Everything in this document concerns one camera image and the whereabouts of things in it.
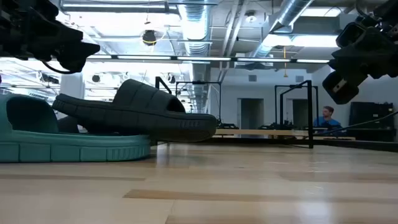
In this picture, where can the person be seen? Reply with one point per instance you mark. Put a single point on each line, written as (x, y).
(326, 122)

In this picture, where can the white pillar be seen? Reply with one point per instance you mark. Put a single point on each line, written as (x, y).
(72, 87)

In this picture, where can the silver ventilation duct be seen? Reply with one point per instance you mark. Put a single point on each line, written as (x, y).
(292, 12)
(196, 28)

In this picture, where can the black background metal frame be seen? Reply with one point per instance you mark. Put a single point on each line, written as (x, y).
(275, 105)

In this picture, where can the black cabinet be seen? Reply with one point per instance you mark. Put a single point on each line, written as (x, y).
(370, 115)

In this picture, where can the wooden shelf with black frame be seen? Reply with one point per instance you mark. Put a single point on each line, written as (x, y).
(264, 132)

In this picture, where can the teal slide sandal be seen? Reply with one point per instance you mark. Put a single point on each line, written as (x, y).
(77, 149)

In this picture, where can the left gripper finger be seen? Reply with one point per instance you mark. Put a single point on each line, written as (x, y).
(90, 51)

